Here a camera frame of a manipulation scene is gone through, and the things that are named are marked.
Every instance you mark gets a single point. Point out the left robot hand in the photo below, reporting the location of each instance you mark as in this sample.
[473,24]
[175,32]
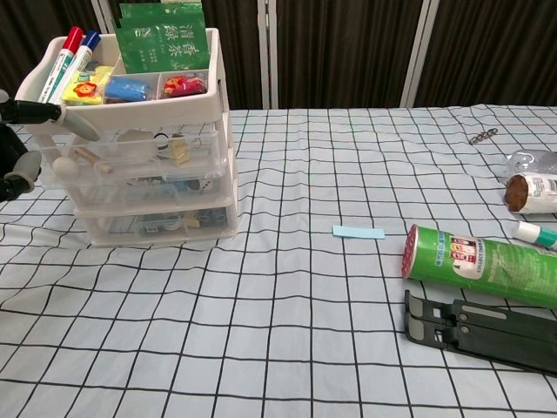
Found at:
[30,113]

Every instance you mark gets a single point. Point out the clear plastic drawer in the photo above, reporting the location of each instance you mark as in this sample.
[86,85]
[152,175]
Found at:
[117,226]
[152,192]
[204,148]

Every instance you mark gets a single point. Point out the white plastic drawer organizer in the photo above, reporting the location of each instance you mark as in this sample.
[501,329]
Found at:
[130,111]

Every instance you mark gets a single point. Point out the yellow lion sticker packet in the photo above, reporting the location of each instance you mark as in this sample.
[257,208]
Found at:
[85,91]

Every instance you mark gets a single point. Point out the pale wooden ball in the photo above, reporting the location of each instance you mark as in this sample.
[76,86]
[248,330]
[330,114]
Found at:
[65,167]

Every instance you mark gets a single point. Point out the red cap whiteboard marker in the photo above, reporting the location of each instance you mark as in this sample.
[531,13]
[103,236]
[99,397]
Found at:
[65,56]

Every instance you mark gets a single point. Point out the blue cap whiteboard marker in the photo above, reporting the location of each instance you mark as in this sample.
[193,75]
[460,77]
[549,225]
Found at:
[80,58]

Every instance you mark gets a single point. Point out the wooden stick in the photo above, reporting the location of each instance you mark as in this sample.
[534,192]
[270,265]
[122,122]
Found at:
[93,159]

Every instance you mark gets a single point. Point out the yellow sticky note pad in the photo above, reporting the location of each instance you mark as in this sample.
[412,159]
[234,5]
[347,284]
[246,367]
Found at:
[104,71]

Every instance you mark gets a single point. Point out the blue snack packet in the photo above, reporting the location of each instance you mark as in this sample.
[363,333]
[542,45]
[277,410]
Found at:
[126,89]

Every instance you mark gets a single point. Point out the black elastic loop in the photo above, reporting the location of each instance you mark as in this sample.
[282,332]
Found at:
[154,140]

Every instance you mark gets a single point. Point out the green tea packet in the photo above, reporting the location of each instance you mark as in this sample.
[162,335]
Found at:
[161,43]

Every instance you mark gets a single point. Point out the gold binder clip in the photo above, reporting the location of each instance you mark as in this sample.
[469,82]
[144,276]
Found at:
[178,150]

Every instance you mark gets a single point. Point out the red snack packet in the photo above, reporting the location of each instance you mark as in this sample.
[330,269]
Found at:
[183,86]

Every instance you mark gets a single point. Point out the white dice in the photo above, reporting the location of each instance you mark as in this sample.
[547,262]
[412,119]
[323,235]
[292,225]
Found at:
[205,185]

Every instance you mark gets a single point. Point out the blue checked tablecloth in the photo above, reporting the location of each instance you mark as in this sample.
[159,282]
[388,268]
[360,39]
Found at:
[261,305]

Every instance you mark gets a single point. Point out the dark folding screen divider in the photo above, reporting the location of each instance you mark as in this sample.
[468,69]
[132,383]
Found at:
[339,43]

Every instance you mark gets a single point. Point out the light blue paper strip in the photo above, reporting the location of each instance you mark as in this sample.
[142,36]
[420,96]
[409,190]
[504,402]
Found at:
[357,232]

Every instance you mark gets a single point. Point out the green chips can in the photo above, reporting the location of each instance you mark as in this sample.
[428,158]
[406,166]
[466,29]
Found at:
[478,265]

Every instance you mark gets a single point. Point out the black folding stand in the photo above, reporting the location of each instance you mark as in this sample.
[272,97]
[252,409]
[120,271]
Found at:
[478,331]

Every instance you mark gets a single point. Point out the clear bottle brown cap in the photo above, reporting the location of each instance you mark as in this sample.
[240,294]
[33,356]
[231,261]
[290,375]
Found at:
[535,191]

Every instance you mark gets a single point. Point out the white green glue stick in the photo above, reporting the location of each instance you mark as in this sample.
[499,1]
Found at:
[531,231]

